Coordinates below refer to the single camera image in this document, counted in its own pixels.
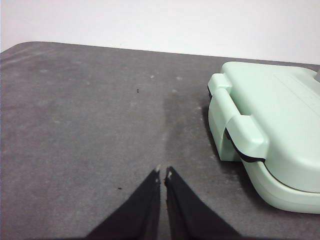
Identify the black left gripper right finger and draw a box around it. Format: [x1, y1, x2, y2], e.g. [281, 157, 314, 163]
[163, 165, 242, 238]

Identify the mint green hinged grill cover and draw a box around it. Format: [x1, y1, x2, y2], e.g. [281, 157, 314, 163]
[207, 61, 320, 194]

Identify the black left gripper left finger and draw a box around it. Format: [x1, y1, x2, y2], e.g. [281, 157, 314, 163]
[86, 165, 162, 238]

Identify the mint green cooker base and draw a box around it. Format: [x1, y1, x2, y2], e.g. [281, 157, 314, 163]
[207, 89, 320, 216]

